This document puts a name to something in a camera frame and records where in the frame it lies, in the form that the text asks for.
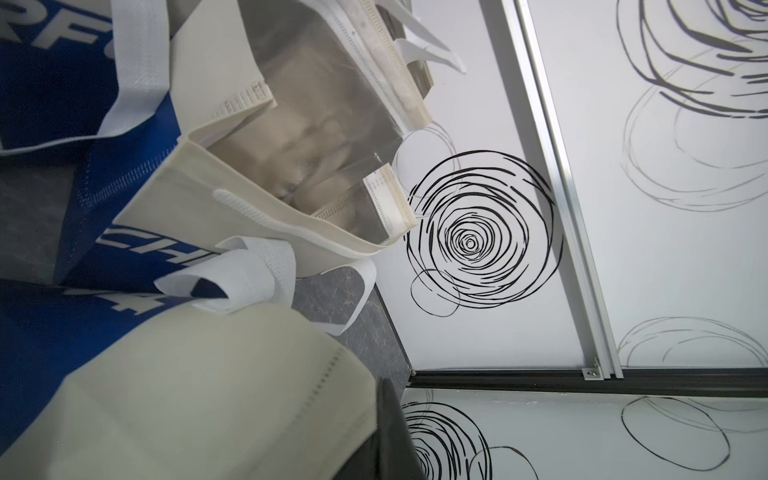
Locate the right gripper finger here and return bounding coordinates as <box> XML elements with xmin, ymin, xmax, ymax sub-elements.
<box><xmin>332</xmin><ymin>377</ymin><xmax>427</xmax><ymax>480</ymax></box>

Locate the blue beige takeout bag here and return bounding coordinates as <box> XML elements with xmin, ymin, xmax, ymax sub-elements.
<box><xmin>374</xmin><ymin>0</ymin><xmax>466</xmax><ymax>98</ymax></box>
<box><xmin>53</xmin><ymin>1</ymin><xmax>431</xmax><ymax>292</ymax></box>
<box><xmin>0</xmin><ymin>0</ymin><xmax>181</xmax><ymax>157</ymax></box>
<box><xmin>1</xmin><ymin>237</ymin><xmax>377</xmax><ymax>479</ymax></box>

